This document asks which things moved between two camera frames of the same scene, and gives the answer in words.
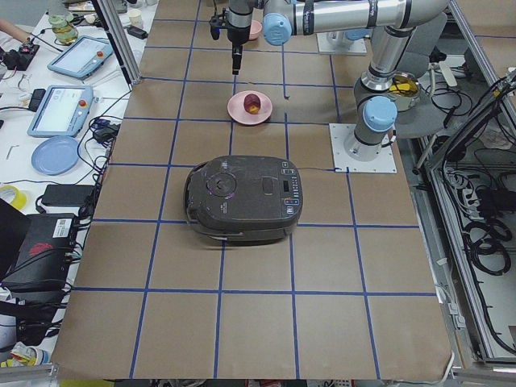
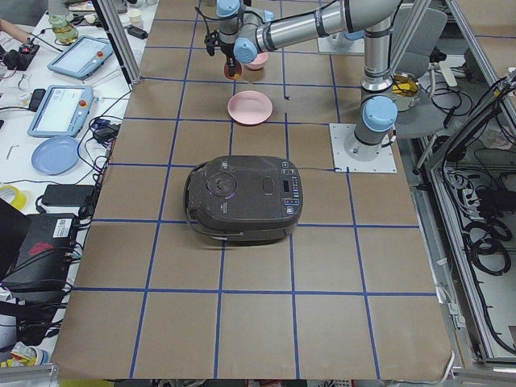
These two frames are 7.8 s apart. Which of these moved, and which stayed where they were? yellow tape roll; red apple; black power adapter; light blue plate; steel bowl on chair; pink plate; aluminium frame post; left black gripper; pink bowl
Moved: left black gripper; pink bowl; red apple
Stayed: yellow tape roll; aluminium frame post; light blue plate; pink plate; steel bowl on chair; black power adapter
